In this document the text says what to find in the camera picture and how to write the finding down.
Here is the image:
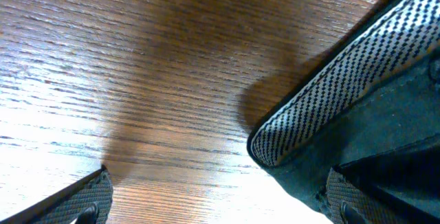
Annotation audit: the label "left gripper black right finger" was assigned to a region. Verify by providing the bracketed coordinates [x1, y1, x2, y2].
[326, 168, 433, 224]

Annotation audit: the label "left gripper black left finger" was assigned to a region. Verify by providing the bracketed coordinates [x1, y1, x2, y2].
[2, 167, 113, 224]

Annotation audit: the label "black shorts with patterned waistband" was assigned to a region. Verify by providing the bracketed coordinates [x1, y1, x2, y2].
[247, 0, 439, 223]

